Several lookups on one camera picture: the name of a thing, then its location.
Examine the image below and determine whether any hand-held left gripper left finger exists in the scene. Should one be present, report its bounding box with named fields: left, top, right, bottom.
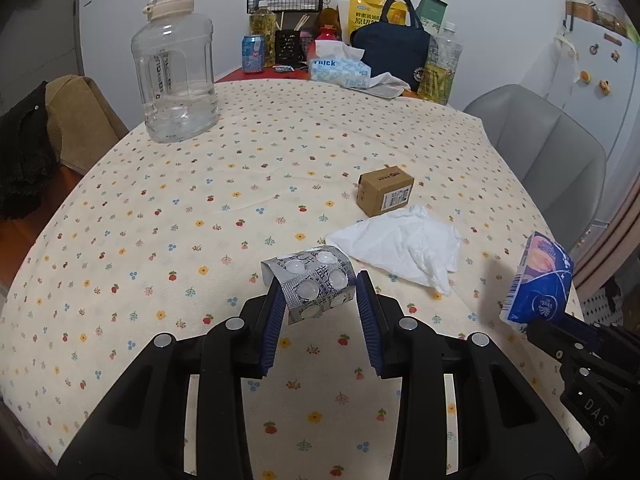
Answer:
left=57, top=280, right=286, bottom=480

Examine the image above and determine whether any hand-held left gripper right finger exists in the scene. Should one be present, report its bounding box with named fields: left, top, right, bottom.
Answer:
left=354, top=270, right=586, bottom=480

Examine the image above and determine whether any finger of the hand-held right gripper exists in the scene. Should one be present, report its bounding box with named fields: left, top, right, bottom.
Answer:
left=526, top=316, right=602, bottom=362
left=565, top=315, right=640, bottom=344

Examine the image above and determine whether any silver pill blister pack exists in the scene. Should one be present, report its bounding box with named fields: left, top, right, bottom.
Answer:
left=260, top=245, right=358, bottom=327

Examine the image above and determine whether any blue pocket tissue packet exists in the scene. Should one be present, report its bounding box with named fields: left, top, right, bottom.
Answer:
left=499, top=231, right=574, bottom=333

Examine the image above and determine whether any black dotted white mat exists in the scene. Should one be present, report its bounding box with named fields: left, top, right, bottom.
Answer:
left=582, top=285, right=621, bottom=326

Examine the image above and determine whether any white crumpled tissue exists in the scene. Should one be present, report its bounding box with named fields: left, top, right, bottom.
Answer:
left=325, top=205, right=462, bottom=295

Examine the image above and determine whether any small brown cardboard box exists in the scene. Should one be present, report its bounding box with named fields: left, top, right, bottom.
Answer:
left=357, top=166, right=414, bottom=218

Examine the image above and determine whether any floral print tablecloth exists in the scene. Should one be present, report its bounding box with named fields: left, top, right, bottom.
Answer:
left=0, top=80, right=586, bottom=480

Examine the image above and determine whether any grey padded chair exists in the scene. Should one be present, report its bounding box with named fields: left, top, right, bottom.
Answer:
left=462, top=84, right=607, bottom=226

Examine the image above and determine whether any white refrigerator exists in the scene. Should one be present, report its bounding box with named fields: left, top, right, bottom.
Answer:
left=555, top=10, right=640, bottom=201

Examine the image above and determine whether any white grey cloth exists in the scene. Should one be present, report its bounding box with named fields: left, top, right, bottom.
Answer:
left=342, top=72, right=411, bottom=98

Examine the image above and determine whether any light blue tissue box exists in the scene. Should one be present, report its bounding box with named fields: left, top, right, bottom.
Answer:
left=306, top=39, right=372, bottom=91

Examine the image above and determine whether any white hanging tote bag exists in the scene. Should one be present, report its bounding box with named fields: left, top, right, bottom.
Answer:
left=545, top=30, right=583, bottom=111

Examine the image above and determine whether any large clear water jug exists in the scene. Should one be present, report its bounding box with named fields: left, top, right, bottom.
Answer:
left=131, top=0, right=219, bottom=143

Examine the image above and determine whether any clear bottle with yellow drink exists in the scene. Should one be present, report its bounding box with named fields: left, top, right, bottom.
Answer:
left=416, top=21, right=463, bottom=106

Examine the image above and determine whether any navy lunch bag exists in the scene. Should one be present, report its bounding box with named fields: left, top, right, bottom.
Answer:
left=350, top=0, right=432, bottom=93

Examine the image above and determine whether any blue soda can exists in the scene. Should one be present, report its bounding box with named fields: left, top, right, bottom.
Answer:
left=242, top=35, right=267, bottom=75

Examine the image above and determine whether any black utensil holder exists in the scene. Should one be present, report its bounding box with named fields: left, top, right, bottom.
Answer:
left=274, top=29, right=302, bottom=67

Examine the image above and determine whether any bottle with yellow flower tea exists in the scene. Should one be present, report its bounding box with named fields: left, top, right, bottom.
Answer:
left=249, top=0, right=278, bottom=67

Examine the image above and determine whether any black garment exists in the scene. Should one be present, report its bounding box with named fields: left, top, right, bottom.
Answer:
left=0, top=81, right=60, bottom=220

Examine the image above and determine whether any brown plush toy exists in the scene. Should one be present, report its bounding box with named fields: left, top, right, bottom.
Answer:
left=317, top=7, right=343, bottom=36

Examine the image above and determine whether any yellow snack bag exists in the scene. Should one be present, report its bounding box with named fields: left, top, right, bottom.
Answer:
left=349, top=0, right=408, bottom=33

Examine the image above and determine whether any green carton box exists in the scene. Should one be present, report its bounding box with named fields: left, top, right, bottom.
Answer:
left=416, top=0, right=448, bottom=36

